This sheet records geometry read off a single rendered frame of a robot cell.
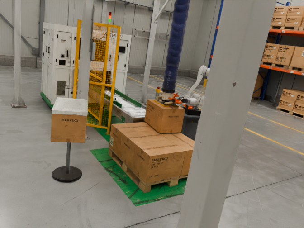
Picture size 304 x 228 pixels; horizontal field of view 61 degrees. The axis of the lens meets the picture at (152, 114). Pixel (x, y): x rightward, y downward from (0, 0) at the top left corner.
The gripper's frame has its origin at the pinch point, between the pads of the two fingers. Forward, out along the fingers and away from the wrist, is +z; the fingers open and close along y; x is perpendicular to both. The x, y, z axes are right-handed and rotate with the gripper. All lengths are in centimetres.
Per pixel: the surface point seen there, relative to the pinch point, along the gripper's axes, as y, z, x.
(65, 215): 111, 184, -69
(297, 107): 67, -715, 164
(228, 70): -79, 191, -251
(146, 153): 56, 80, -55
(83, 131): 33, 155, -22
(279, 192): 108, -121, -137
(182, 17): -124, 5, 15
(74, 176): 108, 153, -1
